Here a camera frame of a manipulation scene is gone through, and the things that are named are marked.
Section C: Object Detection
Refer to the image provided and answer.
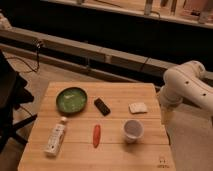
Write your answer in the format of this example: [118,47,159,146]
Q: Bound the black cable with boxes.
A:
[5,39,44,74]

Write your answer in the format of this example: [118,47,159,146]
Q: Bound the black office chair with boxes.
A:
[0,50,37,153]

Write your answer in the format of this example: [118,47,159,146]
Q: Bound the white squeeze tube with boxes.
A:
[44,117,68,157]

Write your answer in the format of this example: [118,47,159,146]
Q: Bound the black rectangular remote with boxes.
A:
[94,98,111,116]

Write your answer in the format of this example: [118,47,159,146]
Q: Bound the white paper cup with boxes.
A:
[123,120,144,143]

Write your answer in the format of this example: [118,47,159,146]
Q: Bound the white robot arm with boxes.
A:
[158,61,213,125]

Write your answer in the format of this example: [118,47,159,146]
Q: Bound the green ceramic bowl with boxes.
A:
[56,87,87,114]

